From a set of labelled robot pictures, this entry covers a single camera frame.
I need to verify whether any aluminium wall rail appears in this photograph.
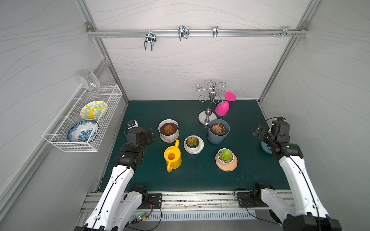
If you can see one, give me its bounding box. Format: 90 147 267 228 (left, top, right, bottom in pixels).
87 28 309 38

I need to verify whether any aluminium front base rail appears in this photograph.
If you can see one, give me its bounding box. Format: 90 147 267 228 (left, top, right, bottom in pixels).
80 190 301 213

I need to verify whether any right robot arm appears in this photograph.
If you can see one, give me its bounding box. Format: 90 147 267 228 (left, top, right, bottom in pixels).
251 117 342 231

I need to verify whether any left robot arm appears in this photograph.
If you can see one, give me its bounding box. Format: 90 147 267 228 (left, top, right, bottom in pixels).
74 127 156 231

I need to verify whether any blue white patterned plate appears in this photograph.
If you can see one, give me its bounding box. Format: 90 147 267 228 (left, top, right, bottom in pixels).
67 120 99 142

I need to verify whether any metal double hook left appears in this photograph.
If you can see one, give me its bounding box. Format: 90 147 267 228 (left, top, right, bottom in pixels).
144 32 157 51

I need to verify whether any blue bowl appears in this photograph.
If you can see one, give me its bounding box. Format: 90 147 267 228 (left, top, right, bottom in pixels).
261 141 272 155

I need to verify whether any metal double hook middle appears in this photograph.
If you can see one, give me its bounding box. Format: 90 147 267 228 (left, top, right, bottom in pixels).
177 26 190 40

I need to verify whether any small white pot succulent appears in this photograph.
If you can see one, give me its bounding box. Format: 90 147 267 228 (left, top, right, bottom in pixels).
184 135 204 155

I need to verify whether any blue-grey pot pink succulent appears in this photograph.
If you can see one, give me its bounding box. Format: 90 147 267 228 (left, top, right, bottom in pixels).
207 119 230 144

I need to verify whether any white wire basket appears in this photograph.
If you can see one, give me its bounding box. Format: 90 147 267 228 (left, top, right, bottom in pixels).
42 83 122 152

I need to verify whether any metal double hook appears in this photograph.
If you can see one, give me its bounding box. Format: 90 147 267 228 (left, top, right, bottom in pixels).
177 26 190 40
144 32 157 51

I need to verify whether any pink wine glass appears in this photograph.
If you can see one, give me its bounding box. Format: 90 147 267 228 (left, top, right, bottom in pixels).
215 92 237 116

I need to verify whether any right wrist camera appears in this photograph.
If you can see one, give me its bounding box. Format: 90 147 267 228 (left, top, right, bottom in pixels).
275 116 286 122

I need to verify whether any yellow watering can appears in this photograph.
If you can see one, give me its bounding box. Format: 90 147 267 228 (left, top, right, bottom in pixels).
164 140 182 173

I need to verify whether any white pot red succulent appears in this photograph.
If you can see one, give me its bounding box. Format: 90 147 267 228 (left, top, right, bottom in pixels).
158 119 179 136

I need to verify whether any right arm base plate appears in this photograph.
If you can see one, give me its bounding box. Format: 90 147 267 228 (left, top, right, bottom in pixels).
235 191 264 208

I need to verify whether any silver glass hanger stand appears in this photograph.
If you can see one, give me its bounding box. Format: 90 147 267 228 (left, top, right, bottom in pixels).
194 80 227 127

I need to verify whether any yellow green patterned plate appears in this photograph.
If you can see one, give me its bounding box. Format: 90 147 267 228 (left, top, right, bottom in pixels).
80 100 108 122

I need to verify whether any cable bundle with board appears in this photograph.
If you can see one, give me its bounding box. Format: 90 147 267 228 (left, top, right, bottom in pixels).
124 200 163 231

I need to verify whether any white pot green succulent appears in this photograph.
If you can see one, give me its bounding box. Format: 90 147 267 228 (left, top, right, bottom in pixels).
216 148 234 166

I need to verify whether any clear glass cup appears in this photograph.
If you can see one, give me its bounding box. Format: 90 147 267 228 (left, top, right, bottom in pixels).
79 70 100 90

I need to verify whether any terracotta saucer back left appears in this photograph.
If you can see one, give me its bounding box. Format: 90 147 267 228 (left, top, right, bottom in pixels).
160 130 179 143

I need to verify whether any green table mat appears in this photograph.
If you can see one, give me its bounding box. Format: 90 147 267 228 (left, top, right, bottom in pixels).
100 100 289 191

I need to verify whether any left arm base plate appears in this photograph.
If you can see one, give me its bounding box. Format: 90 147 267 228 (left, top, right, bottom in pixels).
143 193 163 209

